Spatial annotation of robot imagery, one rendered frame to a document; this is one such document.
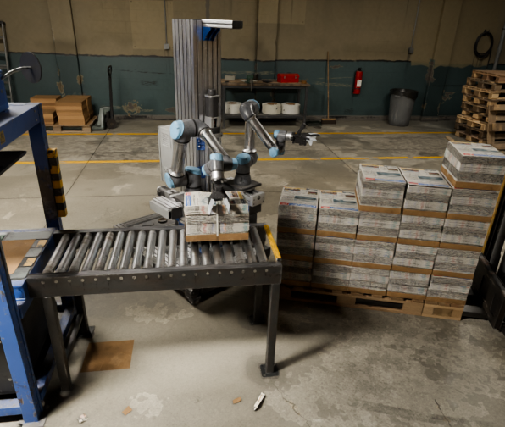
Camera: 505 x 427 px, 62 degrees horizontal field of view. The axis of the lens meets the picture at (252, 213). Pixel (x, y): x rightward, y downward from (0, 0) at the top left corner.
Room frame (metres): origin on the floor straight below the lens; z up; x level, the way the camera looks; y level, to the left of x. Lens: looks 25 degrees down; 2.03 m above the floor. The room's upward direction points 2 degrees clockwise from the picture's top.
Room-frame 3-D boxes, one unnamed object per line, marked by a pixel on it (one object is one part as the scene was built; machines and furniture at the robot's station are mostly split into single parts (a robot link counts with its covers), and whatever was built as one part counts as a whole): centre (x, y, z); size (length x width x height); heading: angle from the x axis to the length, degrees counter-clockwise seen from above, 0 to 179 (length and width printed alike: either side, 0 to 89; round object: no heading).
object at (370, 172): (2.88, -0.92, 1.06); 0.37 x 0.29 x 0.01; 173
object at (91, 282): (1.90, 0.49, 0.74); 1.34 x 0.05 x 0.12; 99
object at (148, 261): (2.14, 0.60, 0.77); 0.47 x 0.05 x 0.05; 9
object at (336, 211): (2.89, -0.79, 0.42); 1.17 x 0.39 x 0.83; 82
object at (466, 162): (2.79, -1.51, 0.65); 0.39 x 0.30 x 1.29; 172
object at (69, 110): (8.08, 3.78, 0.28); 1.20 x 0.83 x 0.57; 99
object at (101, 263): (2.10, 0.85, 0.77); 0.47 x 0.05 x 0.05; 9
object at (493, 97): (8.37, -4.81, 0.65); 1.33 x 0.94 x 1.30; 103
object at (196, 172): (2.88, 0.45, 0.98); 0.13 x 0.12 x 0.14; 124
